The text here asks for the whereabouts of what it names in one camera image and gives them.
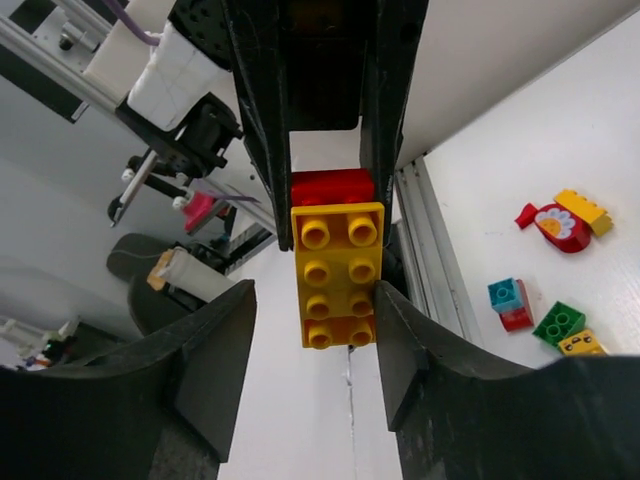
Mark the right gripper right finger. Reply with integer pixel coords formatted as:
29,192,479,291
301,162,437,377
374,281,639,479

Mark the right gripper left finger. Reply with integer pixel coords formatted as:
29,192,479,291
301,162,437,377
1,280,256,479

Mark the green square lego brick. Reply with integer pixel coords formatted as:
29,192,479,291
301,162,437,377
533,301,586,349

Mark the yellow face lego brick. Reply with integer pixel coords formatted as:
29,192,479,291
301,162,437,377
558,329,607,356

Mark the yellow lego plate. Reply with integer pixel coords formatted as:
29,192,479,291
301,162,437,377
291,202,385,350

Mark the red yellow lego brick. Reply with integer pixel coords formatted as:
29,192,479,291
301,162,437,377
291,168,375,207

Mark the red teal lego stack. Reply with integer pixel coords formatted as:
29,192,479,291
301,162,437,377
487,277,534,333

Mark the small red slope lego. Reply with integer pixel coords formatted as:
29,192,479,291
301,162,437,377
514,203,538,230

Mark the red yellow flower lego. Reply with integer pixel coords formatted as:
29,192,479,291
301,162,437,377
534,189,614,254

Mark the aluminium rail frame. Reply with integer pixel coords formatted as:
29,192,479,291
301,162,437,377
1,16,482,344

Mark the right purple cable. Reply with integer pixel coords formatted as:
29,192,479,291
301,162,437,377
107,0,161,47

